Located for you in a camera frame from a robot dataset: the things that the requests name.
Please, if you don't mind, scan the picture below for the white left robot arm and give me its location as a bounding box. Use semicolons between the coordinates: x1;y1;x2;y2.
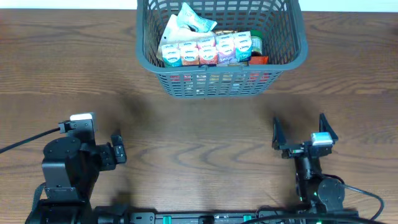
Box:
26;119;129;224

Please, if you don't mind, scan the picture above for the green lid jar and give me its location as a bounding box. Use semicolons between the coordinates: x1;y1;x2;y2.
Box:
250;30;264;57

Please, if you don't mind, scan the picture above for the teal wipes packet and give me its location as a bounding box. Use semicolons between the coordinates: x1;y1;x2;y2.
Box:
177;2;217;32

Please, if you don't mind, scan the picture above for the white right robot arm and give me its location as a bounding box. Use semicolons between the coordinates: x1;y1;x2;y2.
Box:
272;113;359;217

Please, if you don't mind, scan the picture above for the orange pasta packet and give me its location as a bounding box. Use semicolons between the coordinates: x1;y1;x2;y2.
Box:
249;56;269;65

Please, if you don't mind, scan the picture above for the gold foil pouch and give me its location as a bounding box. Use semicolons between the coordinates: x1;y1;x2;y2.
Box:
215;30;237;35

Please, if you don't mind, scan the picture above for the beige paper pouch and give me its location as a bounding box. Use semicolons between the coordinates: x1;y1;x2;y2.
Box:
156;14;216;60

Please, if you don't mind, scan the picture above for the grey plastic lattice basket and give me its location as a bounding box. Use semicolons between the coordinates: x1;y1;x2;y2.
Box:
136;0;308;98

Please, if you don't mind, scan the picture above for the blue Kleenex tissue multipack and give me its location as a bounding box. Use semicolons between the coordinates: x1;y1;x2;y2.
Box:
159;31;252;67

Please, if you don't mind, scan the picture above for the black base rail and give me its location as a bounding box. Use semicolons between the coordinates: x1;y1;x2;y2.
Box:
94;206;288;224

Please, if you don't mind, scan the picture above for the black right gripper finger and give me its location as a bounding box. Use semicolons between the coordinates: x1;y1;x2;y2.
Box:
319;113;338;143
272;117;286;150

